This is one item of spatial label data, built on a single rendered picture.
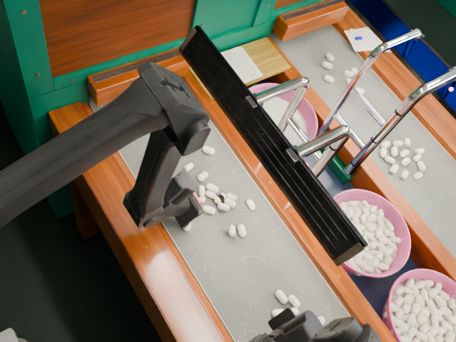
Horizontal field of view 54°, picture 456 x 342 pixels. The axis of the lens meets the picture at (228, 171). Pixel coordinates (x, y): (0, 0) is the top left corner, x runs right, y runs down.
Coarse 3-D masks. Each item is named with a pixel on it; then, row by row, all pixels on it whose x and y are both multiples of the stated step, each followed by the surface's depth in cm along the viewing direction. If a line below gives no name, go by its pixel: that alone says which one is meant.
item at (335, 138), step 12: (288, 84) 101; (300, 84) 102; (252, 96) 98; (264, 96) 98; (276, 96) 100; (300, 96) 109; (252, 108) 97; (288, 108) 114; (288, 120) 116; (300, 132) 115; (336, 132) 97; (348, 132) 99; (312, 144) 94; (324, 144) 96; (336, 144) 104; (288, 156) 93; (300, 156) 92; (324, 156) 109; (312, 168) 116; (324, 168) 113
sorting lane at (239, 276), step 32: (128, 160) 126; (192, 160) 130; (224, 160) 133; (224, 192) 127; (256, 192) 130; (192, 224) 121; (224, 224) 123; (256, 224) 125; (192, 256) 116; (224, 256) 118; (256, 256) 120; (288, 256) 122; (224, 288) 114; (256, 288) 116; (288, 288) 117; (320, 288) 119; (224, 320) 110; (256, 320) 112
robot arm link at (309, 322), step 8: (304, 312) 88; (312, 312) 90; (296, 320) 88; (304, 320) 86; (312, 320) 88; (288, 328) 88; (296, 328) 85; (304, 328) 84; (312, 328) 85; (320, 328) 88; (256, 336) 86; (264, 336) 87; (280, 336) 86; (288, 336) 85; (296, 336) 85; (304, 336) 84; (312, 336) 84
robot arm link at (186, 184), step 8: (176, 176) 100; (184, 176) 103; (176, 184) 100; (184, 184) 100; (192, 184) 103; (128, 192) 99; (168, 192) 100; (176, 192) 100; (184, 192) 101; (192, 192) 102; (168, 200) 100; (176, 200) 102; (184, 200) 104; (160, 216) 100; (144, 224) 98; (152, 224) 100
